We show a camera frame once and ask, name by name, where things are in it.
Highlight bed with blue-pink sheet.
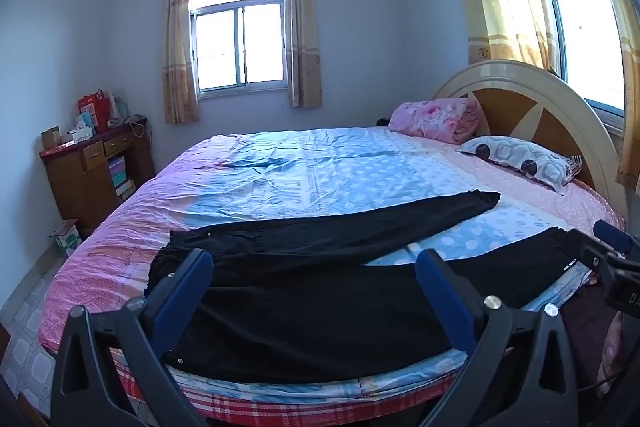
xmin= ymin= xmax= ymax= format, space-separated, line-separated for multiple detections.
xmin=37 ymin=126 xmax=626 ymax=408

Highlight beige patterned curtain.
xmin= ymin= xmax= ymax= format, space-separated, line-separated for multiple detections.
xmin=285 ymin=0 xmax=323 ymax=109
xmin=162 ymin=0 xmax=201 ymax=125

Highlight large bright window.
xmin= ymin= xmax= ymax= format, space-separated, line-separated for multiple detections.
xmin=532 ymin=0 xmax=626 ymax=118

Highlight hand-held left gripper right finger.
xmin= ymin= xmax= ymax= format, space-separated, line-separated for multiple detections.
xmin=415 ymin=248 xmax=596 ymax=427

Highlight white and green carton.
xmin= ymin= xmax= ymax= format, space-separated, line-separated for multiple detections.
xmin=49 ymin=219 xmax=83 ymax=258

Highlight red plaid bed cover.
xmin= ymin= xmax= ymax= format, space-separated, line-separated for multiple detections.
xmin=112 ymin=352 xmax=461 ymax=425

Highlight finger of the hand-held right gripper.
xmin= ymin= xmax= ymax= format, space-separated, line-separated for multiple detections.
xmin=566 ymin=228 xmax=614 ymax=269
xmin=594 ymin=220 xmax=640 ymax=254

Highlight pink floral folded quilt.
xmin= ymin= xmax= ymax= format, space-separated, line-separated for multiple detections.
xmin=389 ymin=98 xmax=483 ymax=143

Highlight brown wooden cabinet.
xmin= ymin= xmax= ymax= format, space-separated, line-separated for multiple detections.
xmin=40 ymin=117 xmax=156 ymax=238

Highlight red paper bag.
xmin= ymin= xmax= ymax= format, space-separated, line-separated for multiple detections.
xmin=78 ymin=90 xmax=111 ymax=133

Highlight person's dark clothing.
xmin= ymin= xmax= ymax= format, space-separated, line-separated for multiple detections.
xmin=557 ymin=289 xmax=618 ymax=427

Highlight person's right hand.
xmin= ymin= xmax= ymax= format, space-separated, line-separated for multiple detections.
xmin=599 ymin=311 xmax=627 ymax=390

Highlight cream and wood headboard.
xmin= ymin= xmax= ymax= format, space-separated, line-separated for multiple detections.
xmin=432 ymin=60 xmax=628 ymax=220

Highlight grey patterned pillow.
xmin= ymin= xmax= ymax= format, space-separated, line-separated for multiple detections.
xmin=457 ymin=136 xmax=583 ymax=195

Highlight stack of boxes in cabinet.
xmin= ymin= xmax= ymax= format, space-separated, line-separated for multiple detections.
xmin=107 ymin=156 xmax=136 ymax=198

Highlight black pants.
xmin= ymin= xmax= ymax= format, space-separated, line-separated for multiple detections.
xmin=144 ymin=190 xmax=581 ymax=385

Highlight sliding window with grey frame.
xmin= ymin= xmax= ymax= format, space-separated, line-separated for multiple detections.
xmin=190 ymin=0 xmax=290 ymax=100

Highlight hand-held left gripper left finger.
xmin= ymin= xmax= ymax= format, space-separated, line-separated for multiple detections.
xmin=50 ymin=248 xmax=216 ymax=427

